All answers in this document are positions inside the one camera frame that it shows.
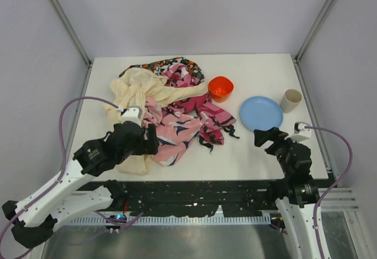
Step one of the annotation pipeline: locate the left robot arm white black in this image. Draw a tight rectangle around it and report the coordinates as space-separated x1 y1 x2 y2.
2 121 158 248

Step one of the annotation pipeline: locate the white slotted cable duct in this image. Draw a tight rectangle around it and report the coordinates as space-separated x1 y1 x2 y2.
69 213 271 226

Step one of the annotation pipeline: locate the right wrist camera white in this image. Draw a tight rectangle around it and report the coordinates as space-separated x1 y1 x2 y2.
289 122 312 143

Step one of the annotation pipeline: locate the orange plastic cup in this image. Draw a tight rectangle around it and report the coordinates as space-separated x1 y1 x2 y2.
208 76 234 102

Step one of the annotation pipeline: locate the right aluminium frame post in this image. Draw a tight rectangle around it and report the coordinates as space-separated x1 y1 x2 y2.
293 0 337 64

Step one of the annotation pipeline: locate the magenta pink camouflage cloth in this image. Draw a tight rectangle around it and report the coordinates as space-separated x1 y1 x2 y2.
165 74 240 150

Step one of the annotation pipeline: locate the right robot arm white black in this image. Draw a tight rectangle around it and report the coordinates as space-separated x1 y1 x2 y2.
254 122 331 258

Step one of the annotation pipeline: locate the light pink shark print cloth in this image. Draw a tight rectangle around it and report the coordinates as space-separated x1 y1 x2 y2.
143 97 204 167

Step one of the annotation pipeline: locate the black orange patterned cloth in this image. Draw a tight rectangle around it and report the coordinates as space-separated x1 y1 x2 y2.
118 57 204 81

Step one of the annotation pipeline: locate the beige cup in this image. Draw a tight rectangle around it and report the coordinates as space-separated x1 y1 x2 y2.
280 89 302 113

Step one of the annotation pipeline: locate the blue plastic plate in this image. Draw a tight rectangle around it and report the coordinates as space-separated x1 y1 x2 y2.
239 96 283 131

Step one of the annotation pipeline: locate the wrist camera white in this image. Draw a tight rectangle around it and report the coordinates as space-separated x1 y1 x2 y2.
289 122 312 143
116 106 143 126

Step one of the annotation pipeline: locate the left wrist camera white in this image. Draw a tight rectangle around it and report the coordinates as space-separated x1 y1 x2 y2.
116 106 143 126

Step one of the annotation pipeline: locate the aluminium frame post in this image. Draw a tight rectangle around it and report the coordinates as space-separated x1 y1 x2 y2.
49 0 92 67
293 0 337 64

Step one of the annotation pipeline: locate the left aluminium frame post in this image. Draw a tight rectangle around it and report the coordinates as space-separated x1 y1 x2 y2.
49 0 92 67

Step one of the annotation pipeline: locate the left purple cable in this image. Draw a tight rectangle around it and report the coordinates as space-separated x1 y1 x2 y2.
0 97 124 259

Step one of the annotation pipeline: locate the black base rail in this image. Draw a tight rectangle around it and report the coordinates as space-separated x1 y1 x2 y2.
112 181 276 218

